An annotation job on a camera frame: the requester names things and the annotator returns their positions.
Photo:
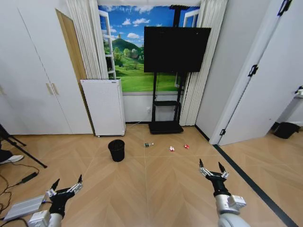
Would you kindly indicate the red white crumpled wrapper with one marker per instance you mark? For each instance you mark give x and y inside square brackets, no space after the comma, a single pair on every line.
[171,148]

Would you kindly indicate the white pleated curtain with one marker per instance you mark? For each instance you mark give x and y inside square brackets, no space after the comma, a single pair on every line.
[201,71]
[87,40]

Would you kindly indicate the silver metal box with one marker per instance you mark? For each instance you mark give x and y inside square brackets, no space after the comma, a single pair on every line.
[23,208]

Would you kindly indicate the black mesh trash bin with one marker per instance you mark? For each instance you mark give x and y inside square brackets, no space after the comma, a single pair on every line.
[116,150]

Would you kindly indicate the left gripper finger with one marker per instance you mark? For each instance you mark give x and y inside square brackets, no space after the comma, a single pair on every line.
[53,188]
[76,185]

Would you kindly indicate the person's white shoe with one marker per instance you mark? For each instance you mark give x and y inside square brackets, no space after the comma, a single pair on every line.
[13,159]

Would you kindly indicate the landscape window poster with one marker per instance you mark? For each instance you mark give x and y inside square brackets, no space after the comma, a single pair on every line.
[132,52]

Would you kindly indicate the white door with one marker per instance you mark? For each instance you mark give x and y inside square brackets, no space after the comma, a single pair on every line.
[254,78]

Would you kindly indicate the black tripod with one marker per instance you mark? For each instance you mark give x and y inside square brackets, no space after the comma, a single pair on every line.
[16,146]

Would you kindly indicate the black television screen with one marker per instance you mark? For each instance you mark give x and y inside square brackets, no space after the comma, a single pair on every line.
[176,49]

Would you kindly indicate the green crumpled bottle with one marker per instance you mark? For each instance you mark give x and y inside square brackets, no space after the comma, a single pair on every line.
[148,144]

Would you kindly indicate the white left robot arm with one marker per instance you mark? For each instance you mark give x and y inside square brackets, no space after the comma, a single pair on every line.
[45,218]

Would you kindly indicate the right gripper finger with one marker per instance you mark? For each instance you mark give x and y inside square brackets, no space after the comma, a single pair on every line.
[204,169]
[223,171]

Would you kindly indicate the white wall socket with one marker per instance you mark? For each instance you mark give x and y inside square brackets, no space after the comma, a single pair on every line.
[148,110]

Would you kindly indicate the black television stand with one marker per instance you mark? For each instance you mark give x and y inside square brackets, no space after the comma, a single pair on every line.
[166,118]

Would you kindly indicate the black bag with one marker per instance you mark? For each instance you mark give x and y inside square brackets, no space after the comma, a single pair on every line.
[285,130]

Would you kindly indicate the white wardrobe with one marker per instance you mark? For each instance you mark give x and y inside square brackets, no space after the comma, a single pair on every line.
[30,78]

